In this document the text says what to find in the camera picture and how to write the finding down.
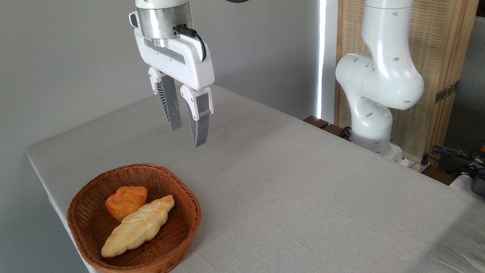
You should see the black cable bundle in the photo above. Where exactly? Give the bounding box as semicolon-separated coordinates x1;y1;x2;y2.
421;145;485;179

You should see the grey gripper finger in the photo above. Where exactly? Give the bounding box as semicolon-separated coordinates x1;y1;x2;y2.
180;84;214;148
148;67;182;131

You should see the metal screen hinge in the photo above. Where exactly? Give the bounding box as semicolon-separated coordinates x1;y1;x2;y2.
435;81;460;104

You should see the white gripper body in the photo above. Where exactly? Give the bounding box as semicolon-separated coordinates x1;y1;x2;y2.
129;11;215;92

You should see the dark grey box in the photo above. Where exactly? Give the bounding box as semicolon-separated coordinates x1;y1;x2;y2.
471;176;485;197

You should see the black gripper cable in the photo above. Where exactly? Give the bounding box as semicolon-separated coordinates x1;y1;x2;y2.
176;25;207;62

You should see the long pale braided bread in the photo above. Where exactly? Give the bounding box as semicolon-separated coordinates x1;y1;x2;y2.
101;195;175;258

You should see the white power strip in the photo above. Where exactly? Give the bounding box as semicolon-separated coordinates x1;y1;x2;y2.
401;157;432;173

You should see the dark brown wooden block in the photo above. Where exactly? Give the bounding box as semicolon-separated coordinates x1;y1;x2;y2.
322;124;351;141
303;116;329;129

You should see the grey tablecloth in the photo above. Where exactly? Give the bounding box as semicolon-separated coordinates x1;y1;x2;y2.
26;84;485;273

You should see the brown wicker basket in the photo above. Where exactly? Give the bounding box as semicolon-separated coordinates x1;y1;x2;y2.
67;163;202;273

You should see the orange bread roll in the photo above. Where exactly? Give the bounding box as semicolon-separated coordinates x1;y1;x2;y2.
105;186;148;223

